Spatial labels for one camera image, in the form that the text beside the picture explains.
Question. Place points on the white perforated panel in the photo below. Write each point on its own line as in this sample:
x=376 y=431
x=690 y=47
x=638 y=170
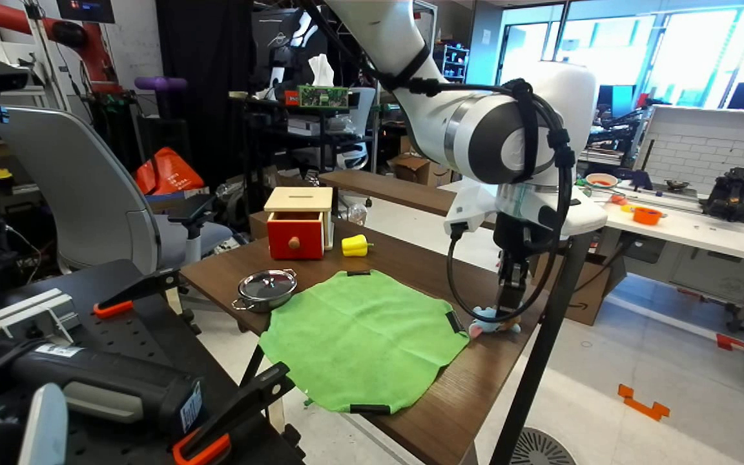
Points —
x=716 y=145

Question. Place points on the light blue toy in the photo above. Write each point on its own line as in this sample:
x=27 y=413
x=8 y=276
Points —
x=491 y=327

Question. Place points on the brown wooden side table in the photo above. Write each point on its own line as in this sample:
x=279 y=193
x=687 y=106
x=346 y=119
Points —
x=398 y=193

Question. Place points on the white work table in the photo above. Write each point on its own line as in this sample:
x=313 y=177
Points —
x=699 y=223

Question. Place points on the cardboard box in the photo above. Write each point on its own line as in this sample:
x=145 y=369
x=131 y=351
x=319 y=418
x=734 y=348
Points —
x=596 y=287

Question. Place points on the orange black clamp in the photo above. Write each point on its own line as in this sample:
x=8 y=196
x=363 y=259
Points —
x=233 y=415
x=136 y=299

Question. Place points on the black perforated board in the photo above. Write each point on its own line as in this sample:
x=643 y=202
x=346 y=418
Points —
x=115 y=344

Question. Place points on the gray office chair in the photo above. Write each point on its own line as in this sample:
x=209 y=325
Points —
x=78 y=190

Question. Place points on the small metal bowl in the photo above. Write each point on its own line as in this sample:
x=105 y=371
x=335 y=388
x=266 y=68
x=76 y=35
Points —
x=264 y=290

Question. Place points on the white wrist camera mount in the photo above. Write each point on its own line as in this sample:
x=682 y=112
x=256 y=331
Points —
x=518 y=207

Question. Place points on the orange floor marker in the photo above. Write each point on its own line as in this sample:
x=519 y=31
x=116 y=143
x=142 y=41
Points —
x=643 y=405

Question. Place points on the orange bag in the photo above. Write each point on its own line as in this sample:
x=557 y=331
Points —
x=168 y=172

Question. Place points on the wooden box with red drawer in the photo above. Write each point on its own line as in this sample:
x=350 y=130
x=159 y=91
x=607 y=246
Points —
x=299 y=223

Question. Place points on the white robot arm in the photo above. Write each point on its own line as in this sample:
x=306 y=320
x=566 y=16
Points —
x=466 y=104

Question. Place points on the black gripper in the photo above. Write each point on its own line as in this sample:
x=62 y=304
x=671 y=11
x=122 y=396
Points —
x=522 y=248

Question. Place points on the black machine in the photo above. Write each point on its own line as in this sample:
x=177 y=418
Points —
x=729 y=196

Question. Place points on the green cloth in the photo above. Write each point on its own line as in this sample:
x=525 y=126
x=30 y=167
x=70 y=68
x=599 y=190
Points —
x=363 y=340

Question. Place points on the aluminum rail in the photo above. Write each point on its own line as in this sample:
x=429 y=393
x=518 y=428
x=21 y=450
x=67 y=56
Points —
x=20 y=312

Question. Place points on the orange bowl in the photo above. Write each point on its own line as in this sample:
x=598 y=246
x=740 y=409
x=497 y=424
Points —
x=647 y=215

